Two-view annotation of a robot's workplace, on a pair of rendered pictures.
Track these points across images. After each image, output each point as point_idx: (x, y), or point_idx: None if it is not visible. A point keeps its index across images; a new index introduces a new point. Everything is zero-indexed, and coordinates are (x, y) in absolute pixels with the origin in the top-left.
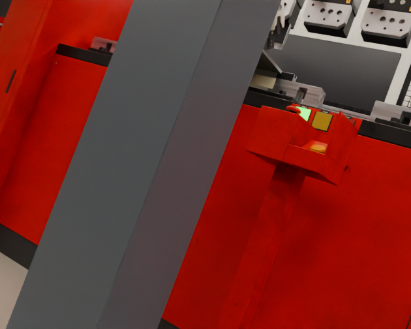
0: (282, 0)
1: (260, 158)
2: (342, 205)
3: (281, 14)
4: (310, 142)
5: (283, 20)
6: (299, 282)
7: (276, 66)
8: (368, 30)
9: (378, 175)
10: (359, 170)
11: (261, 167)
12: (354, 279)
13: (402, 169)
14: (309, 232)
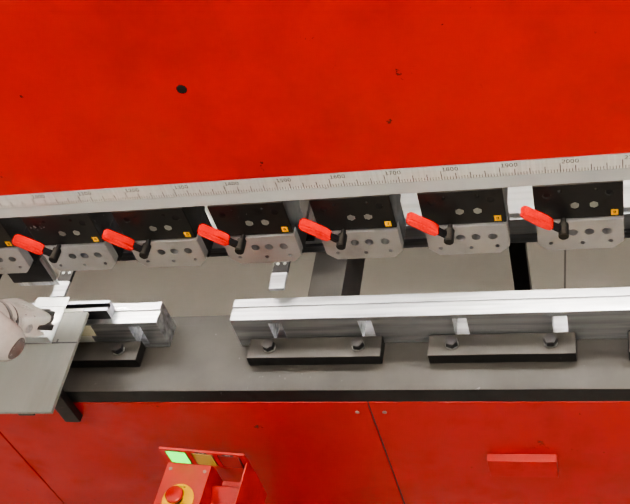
0: (24, 322)
1: (162, 437)
2: (280, 449)
3: (37, 324)
4: (213, 494)
5: (44, 320)
6: (291, 497)
7: (82, 331)
8: (154, 266)
9: (293, 425)
10: (272, 425)
11: (170, 442)
12: (336, 486)
13: (312, 417)
14: (267, 470)
